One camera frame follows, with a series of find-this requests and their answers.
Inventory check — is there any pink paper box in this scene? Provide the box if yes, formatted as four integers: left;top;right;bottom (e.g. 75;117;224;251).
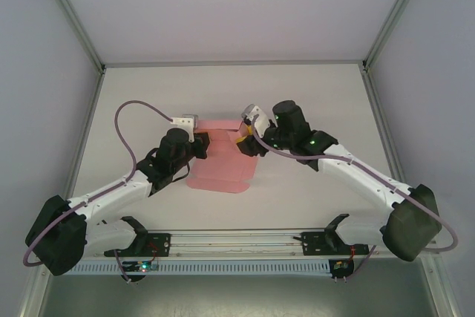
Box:
186;119;259;195

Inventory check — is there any black base plate right arm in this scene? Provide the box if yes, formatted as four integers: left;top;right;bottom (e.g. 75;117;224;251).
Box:
302;231;368;258

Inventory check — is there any black base plate left arm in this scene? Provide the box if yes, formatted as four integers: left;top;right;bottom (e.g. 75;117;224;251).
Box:
103;233;172;258

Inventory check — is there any circuit board with green light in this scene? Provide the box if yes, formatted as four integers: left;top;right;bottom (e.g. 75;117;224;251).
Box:
124;261;160;273

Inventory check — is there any aluminium table side rail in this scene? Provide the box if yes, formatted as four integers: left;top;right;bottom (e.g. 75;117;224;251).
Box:
55;68;108;206
361;64;415;192

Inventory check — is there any aluminium mounting rail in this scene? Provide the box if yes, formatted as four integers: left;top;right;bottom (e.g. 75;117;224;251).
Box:
35;224;445;262

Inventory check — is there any white slotted cable tray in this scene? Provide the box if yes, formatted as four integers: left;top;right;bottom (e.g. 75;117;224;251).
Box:
50;260;331;278

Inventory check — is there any aluminium frame post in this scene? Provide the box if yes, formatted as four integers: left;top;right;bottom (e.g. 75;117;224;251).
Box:
36;0;108;73
361;0;428;73

